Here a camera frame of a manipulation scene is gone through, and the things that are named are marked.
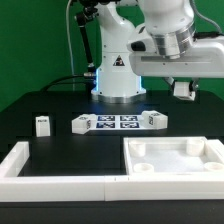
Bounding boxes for black cable bundle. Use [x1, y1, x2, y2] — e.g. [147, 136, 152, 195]
[39, 74, 98, 93]

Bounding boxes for white square tabletop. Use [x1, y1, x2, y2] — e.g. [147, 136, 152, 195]
[124, 137, 224, 175]

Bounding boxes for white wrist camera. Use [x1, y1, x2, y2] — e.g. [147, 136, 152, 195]
[127, 23, 156, 53]

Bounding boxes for grey hanging cable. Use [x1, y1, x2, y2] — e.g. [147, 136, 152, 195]
[65, 0, 76, 92]

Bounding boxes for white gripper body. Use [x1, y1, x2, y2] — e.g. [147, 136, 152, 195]
[129, 39, 224, 78]

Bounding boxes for white U-shaped fence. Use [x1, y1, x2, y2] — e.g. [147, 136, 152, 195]
[0, 142, 224, 202]

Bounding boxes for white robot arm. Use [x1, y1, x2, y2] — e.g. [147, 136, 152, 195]
[76, 0, 224, 103]

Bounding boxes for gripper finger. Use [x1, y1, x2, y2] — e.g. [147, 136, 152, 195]
[164, 77, 175, 87]
[189, 78, 199, 91]

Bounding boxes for AprilTag marker sheet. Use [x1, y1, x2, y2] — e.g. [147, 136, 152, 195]
[96, 115, 140, 129]

